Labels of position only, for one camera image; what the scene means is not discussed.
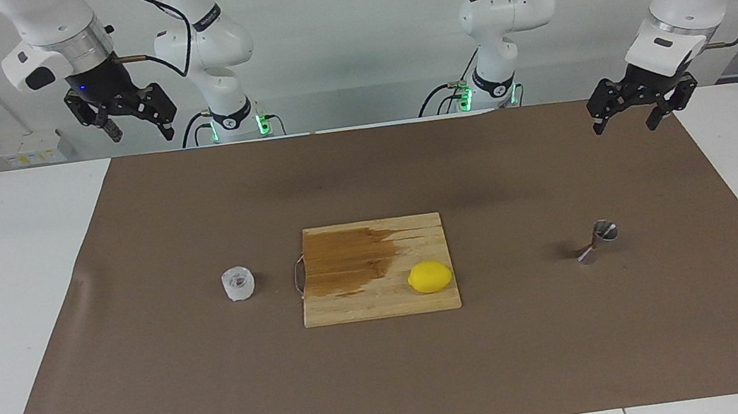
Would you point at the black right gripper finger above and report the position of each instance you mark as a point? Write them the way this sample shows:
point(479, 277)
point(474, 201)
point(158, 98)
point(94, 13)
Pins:
point(108, 121)
point(158, 110)

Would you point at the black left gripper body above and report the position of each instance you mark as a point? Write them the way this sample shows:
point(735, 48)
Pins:
point(648, 83)

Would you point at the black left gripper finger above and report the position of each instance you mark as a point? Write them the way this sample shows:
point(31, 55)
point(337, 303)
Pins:
point(611, 97)
point(676, 94)

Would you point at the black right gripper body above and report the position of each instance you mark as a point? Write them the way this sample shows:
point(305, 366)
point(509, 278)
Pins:
point(103, 85)

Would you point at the steel jigger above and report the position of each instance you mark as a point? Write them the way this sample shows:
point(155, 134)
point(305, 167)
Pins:
point(602, 233)

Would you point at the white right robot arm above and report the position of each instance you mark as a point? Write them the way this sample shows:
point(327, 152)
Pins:
point(52, 20)

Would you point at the yellow lemon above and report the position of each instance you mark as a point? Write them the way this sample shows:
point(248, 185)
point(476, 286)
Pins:
point(430, 276)

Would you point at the brown paper mat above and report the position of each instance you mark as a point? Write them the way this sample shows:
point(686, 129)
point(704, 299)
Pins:
point(220, 376)

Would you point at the wooden cutting board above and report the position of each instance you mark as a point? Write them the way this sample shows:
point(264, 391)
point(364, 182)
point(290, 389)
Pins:
point(373, 292)

